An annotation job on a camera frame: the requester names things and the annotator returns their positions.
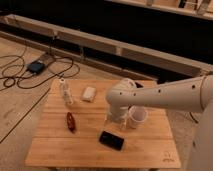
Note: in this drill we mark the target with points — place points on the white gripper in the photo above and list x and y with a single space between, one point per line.
117 114

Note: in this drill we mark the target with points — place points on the clear plastic bottle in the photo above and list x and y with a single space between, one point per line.
65 92

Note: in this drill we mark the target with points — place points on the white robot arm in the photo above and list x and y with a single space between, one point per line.
193 95

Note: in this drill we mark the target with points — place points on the dark ceramic bowl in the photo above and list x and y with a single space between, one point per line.
138 85

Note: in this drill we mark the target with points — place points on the black rectangular case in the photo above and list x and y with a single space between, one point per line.
111 140

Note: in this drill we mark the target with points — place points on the wooden table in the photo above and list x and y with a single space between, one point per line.
79 137

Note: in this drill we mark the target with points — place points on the long wooden beam frame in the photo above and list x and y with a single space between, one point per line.
134 52

